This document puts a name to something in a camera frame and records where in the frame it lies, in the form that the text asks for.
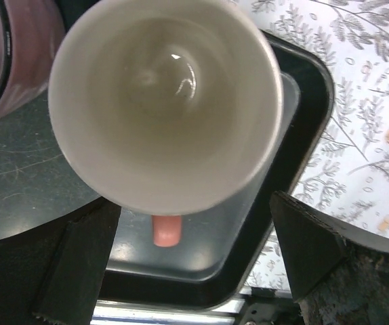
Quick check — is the black plastic tray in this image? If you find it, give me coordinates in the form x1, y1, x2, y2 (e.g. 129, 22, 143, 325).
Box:
0, 0, 335, 311

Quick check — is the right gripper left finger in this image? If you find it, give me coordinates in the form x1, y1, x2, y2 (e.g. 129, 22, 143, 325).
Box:
0, 198, 121, 324

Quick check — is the purple ceramic mug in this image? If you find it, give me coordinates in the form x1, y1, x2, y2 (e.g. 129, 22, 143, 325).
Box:
0, 0, 65, 118

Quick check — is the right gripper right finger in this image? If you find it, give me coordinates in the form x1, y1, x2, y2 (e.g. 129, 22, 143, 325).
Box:
270, 192, 389, 324

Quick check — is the pink ceramic mug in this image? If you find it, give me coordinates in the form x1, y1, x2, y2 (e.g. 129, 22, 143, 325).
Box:
48, 1, 283, 247

